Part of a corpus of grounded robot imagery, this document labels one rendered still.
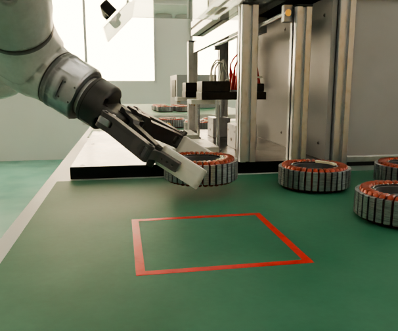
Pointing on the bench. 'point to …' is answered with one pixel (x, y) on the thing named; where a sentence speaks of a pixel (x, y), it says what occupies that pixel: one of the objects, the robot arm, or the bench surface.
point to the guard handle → (107, 9)
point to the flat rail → (217, 35)
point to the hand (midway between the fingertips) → (199, 165)
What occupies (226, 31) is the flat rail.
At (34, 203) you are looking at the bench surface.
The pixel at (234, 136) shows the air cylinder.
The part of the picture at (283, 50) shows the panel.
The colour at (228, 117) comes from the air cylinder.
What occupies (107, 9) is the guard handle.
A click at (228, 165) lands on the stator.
